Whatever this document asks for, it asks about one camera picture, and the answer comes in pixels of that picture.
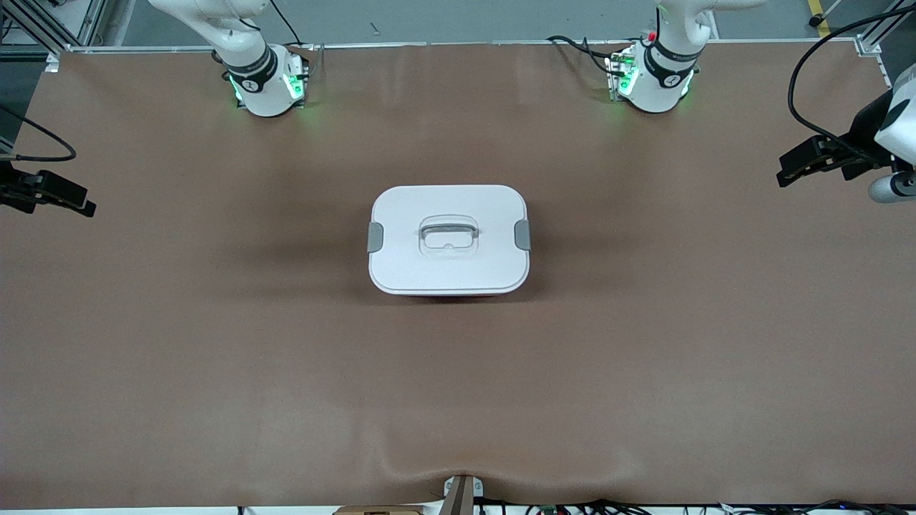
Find white box lid grey clips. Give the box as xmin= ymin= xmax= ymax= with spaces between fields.
xmin=367 ymin=184 xmax=532 ymax=295

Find pink plastic box base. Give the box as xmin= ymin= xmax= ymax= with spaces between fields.
xmin=394 ymin=288 xmax=512 ymax=298

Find table cover mat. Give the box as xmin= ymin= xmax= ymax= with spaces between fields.
xmin=0 ymin=41 xmax=916 ymax=510

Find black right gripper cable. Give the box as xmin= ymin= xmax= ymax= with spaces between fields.
xmin=0 ymin=104 xmax=77 ymax=162

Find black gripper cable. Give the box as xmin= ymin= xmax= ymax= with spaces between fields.
xmin=0 ymin=104 xmax=77 ymax=162
xmin=787 ymin=6 xmax=916 ymax=162

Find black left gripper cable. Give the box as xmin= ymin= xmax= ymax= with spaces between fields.
xmin=787 ymin=6 xmax=916 ymax=162

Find aluminium frame profile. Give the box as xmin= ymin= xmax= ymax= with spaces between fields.
xmin=0 ymin=0 xmax=108 ymax=72
xmin=855 ymin=0 xmax=916 ymax=58

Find black left arm base cable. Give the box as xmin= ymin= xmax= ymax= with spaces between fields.
xmin=546 ymin=34 xmax=648 ymax=78

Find black arm base cable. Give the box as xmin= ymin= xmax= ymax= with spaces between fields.
xmin=546 ymin=34 xmax=648 ymax=78
xmin=268 ymin=0 xmax=307 ymax=49

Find black right arm base cable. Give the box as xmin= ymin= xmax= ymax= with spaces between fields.
xmin=268 ymin=0 xmax=307 ymax=49

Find metal clamp bracket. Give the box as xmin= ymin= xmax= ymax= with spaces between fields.
xmin=442 ymin=474 xmax=484 ymax=515

